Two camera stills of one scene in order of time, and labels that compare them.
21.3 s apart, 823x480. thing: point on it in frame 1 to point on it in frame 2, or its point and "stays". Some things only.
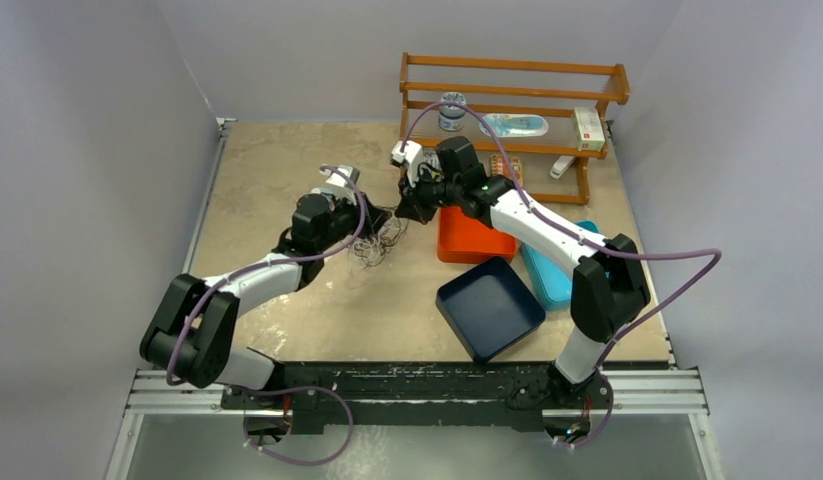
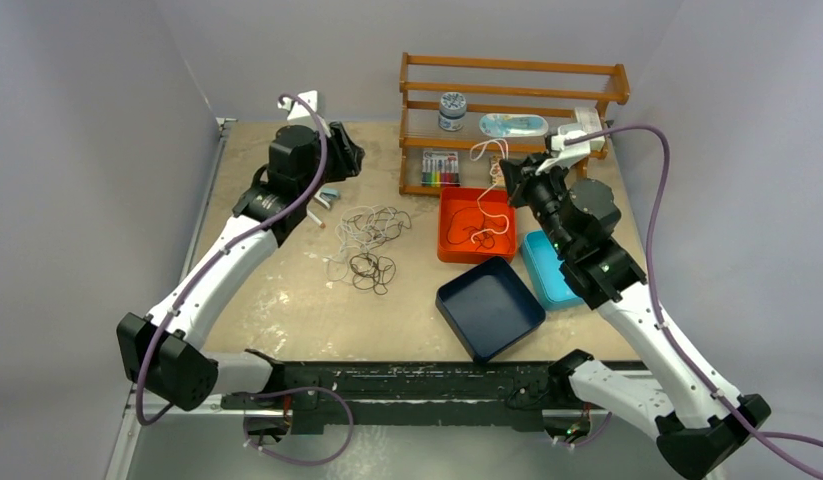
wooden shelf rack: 538,121 stays
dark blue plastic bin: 489,309 stays
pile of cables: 374,251 to 372,272
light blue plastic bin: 551,276 stays
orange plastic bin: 461,239 stays
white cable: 370,250 to 490,188
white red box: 589,130 stays
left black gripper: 375,218 to 346,155
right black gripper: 412,204 to 522,179
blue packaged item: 515,125 stays
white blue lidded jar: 451,117 stays
